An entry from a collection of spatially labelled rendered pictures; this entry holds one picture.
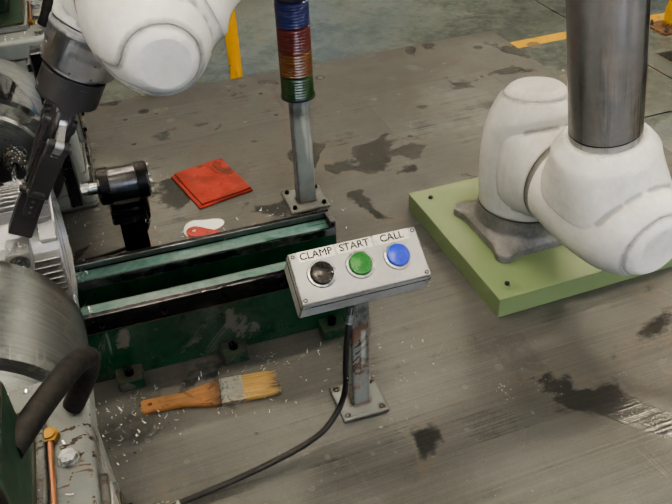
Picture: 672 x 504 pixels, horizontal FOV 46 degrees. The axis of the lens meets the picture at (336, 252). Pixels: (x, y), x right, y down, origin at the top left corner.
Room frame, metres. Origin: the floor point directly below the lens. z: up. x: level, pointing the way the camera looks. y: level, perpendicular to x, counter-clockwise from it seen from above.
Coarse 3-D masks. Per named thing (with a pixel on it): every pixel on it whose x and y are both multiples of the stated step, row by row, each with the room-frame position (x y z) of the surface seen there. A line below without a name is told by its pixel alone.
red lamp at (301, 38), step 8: (280, 32) 1.31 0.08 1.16; (288, 32) 1.30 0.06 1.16; (296, 32) 1.30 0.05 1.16; (304, 32) 1.31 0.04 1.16; (280, 40) 1.31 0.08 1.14; (288, 40) 1.30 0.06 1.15; (296, 40) 1.30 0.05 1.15; (304, 40) 1.31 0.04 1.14; (280, 48) 1.31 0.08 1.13; (288, 48) 1.30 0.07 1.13; (296, 48) 1.30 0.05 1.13; (304, 48) 1.31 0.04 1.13
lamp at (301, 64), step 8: (280, 56) 1.32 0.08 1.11; (288, 56) 1.30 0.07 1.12; (296, 56) 1.30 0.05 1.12; (304, 56) 1.31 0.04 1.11; (280, 64) 1.32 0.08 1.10; (288, 64) 1.30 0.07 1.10; (296, 64) 1.30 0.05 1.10; (304, 64) 1.31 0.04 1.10; (312, 64) 1.33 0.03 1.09; (280, 72) 1.33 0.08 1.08; (288, 72) 1.30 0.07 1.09; (296, 72) 1.30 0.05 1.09; (304, 72) 1.31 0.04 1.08
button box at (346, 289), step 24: (360, 240) 0.80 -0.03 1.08; (384, 240) 0.80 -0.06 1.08; (408, 240) 0.81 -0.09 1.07; (288, 264) 0.77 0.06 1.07; (312, 264) 0.76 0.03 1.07; (336, 264) 0.77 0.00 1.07; (384, 264) 0.77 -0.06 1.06; (408, 264) 0.77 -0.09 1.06; (312, 288) 0.74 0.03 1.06; (336, 288) 0.74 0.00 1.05; (360, 288) 0.74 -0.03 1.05; (384, 288) 0.75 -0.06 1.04; (408, 288) 0.78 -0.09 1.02; (312, 312) 0.74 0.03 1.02
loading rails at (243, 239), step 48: (192, 240) 1.03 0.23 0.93; (240, 240) 1.04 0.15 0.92; (288, 240) 1.04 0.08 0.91; (96, 288) 0.95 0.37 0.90; (144, 288) 0.97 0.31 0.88; (192, 288) 0.92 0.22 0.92; (240, 288) 0.92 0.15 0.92; (288, 288) 0.94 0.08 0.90; (96, 336) 0.85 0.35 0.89; (144, 336) 0.87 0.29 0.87; (192, 336) 0.89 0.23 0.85; (240, 336) 0.91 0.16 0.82; (336, 336) 0.92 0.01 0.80; (144, 384) 0.84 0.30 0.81
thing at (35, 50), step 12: (36, 48) 1.06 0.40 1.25; (36, 60) 1.04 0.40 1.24; (36, 72) 1.04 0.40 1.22; (72, 156) 1.06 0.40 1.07; (72, 168) 1.04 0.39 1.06; (72, 180) 1.04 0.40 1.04; (72, 192) 1.04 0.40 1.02; (84, 192) 1.05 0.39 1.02; (72, 204) 1.04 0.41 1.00; (84, 204) 1.05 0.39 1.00
